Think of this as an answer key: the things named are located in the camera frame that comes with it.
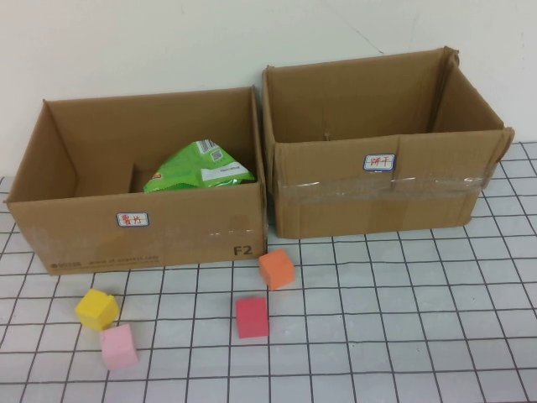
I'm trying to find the cardboard box with clear tape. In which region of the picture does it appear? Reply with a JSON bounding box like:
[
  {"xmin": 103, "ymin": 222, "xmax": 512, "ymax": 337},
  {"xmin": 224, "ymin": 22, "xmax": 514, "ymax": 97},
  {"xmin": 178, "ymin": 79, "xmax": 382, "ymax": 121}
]
[{"xmin": 262, "ymin": 44, "xmax": 516, "ymax": 239}]

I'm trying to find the orange foam cube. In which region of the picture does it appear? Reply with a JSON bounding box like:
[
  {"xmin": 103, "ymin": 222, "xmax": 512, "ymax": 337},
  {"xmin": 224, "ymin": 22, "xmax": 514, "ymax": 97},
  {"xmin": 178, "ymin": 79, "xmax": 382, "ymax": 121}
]
[{"xmin": 258, "ymin": 248, "xmax": 296, "ymax": 292}]

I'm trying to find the cardboard box printed F2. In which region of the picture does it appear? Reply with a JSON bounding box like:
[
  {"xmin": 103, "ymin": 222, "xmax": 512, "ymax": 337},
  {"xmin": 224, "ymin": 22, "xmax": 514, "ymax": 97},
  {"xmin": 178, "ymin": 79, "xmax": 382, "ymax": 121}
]
[{"xmin": 3, "ymin": 85, "xmax": 269, "ymax": 277}]

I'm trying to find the green potato chips bag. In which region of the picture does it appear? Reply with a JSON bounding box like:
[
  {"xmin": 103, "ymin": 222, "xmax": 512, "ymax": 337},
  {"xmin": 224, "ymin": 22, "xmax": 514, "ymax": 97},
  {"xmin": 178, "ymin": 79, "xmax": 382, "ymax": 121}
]
[{"xmin": 143, "ymin": 140, "xmax": 258, "ymax": 195}]

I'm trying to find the red foam cube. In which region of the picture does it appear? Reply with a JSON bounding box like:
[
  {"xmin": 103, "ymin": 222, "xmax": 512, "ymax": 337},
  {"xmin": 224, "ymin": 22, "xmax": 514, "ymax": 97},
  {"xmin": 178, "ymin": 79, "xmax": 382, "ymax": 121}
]
[{"xmin": 235, "ymin": 296, "xmax": 270, "ymax": 340}]

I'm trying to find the pink foam cube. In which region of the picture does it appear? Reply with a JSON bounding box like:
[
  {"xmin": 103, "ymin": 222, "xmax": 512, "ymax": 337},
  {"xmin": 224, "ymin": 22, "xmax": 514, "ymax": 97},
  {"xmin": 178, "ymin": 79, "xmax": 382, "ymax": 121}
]
[{"xmin": 99, "ymin": 323, "xmax": 139, "ymax": 371}]

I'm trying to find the yellow foam cube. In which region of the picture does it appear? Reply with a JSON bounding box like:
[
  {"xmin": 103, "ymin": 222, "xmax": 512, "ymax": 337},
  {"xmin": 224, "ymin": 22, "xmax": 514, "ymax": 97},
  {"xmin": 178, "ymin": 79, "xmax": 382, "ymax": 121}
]
[{"xmin": 74, "ymin": 288, "xmax": 122, "ymax": 332}]

